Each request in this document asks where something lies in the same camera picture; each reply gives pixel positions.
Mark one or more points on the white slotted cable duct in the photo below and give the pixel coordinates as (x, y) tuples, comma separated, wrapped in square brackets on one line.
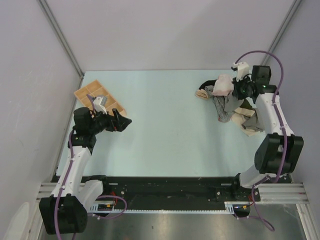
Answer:
[(227, 208)]

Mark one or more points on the beige rolled garment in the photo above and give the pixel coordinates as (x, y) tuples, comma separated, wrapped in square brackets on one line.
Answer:
[(202, 94)]

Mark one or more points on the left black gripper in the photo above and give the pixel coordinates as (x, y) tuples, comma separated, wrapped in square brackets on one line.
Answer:
[(114, 122)]

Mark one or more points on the dark olive garment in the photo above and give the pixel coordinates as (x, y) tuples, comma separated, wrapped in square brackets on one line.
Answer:
[(246, 105)]

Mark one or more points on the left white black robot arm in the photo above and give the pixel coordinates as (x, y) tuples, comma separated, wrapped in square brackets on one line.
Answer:
[(66, 210)]

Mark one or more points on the grey underwear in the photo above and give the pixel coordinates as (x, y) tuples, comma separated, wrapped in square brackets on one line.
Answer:
[(231, 103)]

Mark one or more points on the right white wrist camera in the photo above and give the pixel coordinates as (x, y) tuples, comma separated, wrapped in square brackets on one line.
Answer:
[(242, 69)]

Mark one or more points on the black garment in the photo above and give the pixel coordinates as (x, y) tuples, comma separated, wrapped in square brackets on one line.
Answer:
[(207, 83)]

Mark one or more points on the wooden compartment tray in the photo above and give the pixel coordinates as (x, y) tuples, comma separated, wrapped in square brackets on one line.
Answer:
[(86, 94)]

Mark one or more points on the cream beige garment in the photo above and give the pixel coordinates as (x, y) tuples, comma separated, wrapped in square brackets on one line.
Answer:
[(248, 121)]

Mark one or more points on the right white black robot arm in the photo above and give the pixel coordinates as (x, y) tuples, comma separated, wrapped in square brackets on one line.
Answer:
[(279, 152)]

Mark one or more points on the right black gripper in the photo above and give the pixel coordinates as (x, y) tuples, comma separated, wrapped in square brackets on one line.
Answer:
[(236, 92)]

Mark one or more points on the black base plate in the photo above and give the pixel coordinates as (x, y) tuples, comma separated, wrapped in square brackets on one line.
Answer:
[(213, 188)]

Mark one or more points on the pink white garment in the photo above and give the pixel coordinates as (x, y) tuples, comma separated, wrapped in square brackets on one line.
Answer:
[(223, 85)]

